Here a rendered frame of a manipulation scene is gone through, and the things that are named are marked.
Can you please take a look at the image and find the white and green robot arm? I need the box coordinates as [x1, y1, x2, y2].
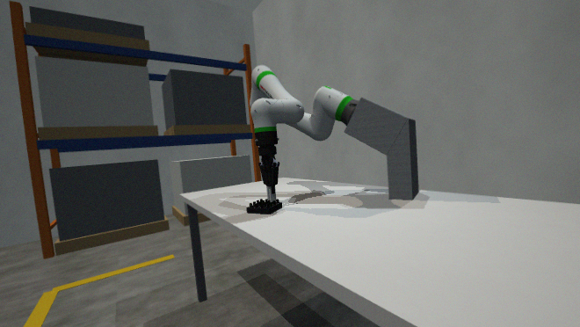
[250, 65, 359, 147]

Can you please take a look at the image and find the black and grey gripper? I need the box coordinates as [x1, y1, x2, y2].
[258, 145, 279, 202]

